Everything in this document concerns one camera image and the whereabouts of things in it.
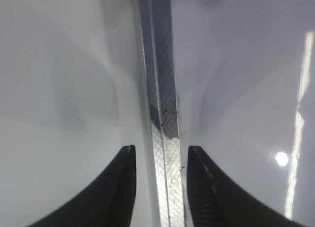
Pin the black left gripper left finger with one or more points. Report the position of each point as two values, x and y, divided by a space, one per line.
108 201

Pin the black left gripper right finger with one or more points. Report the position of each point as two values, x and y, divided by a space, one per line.
215 200

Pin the white board with grey frame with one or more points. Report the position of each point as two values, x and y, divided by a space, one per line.
236 77

